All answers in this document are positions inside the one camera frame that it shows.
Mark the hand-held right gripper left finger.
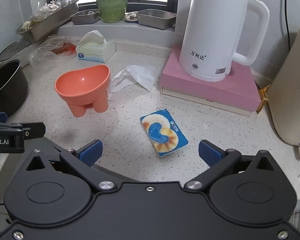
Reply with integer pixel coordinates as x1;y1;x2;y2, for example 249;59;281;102
21;139;117;193

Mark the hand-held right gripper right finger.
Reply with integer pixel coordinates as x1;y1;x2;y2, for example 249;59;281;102
184;139;282;192

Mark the blue patterned sponge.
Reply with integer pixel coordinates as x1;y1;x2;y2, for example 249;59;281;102
139;108;189;158

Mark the orange footed bowl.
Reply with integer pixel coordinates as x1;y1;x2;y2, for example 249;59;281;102
54;64;111;117

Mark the white tissue paper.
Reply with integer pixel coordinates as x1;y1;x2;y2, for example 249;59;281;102
107;64;155;93

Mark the black cooking pot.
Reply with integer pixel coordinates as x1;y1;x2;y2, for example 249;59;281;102
0;59;29;117

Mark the pink flat box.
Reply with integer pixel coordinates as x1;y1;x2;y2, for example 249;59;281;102
160;45;263;117

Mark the grey round lid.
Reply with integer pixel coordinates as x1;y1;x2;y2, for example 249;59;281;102
0;39;33;68

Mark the gold ribbon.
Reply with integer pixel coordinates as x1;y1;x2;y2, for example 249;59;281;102
256;84;270;114

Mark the clear plastic bag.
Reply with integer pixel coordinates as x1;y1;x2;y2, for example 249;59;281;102
29;35;78;67

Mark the tissue box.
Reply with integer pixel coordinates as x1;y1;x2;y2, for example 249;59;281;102
76;30;116;64

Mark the cardboard box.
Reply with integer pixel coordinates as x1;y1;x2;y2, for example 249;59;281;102
267;23;300;146

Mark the large steel tray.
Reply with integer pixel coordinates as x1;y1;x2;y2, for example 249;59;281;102
15;0;80;43

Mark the white electric kettle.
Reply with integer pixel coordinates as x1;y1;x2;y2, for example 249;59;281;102
179;0;270;82

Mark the small steel tray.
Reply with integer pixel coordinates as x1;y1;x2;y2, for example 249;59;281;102
70;9;102;25

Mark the steel lid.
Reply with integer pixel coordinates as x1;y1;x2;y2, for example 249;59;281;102
123;11;140;23

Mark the deep steel tray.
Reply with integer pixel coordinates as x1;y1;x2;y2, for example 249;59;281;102
135;9;177;30

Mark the green flower pot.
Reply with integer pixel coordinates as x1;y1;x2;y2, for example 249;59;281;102
95;0;129;23

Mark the black power cable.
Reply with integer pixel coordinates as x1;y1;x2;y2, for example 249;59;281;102
283;0;292;52

